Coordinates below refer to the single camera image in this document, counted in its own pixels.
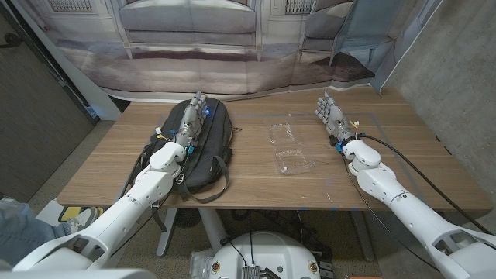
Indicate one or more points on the clear plastic clamshell container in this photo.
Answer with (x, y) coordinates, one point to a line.
(290, 155)

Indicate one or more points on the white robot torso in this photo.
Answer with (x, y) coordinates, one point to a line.
(271, 252)

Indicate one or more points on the white door frame post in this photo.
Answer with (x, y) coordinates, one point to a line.
(83, 87)

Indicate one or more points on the grey table leg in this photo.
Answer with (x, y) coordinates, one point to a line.
(364, 240)

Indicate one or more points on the white slanted table leg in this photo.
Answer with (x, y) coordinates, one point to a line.
(164, 244)

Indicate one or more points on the black backpack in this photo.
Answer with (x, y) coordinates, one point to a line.
(211, 135)

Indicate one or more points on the crumpled clear plastic bag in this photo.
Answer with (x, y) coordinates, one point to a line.
(199, 263)

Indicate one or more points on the black ribbed round object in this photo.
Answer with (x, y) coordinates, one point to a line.
(188, 219)

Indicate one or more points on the dark wood door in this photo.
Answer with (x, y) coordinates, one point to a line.
(38, 116)

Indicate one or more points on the grey white sneaker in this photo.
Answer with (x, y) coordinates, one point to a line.
(87, 217)

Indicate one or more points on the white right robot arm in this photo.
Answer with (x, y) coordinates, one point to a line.
(407, 209)

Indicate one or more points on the printed sofa room backdrop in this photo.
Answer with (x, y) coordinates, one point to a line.
(193, 69)

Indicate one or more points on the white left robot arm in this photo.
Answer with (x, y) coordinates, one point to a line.
(128, 205)

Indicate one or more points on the person leg in blue jeans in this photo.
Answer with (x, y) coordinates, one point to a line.
(19, 236)

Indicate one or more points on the white table column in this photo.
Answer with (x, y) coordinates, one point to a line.
(213, 228)

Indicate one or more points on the yellow black object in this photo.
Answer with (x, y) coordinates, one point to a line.
(69, 214)

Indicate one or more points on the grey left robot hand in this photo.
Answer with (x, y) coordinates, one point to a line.
(190, 120)

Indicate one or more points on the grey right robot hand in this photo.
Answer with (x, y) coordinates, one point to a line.
(335, 118)

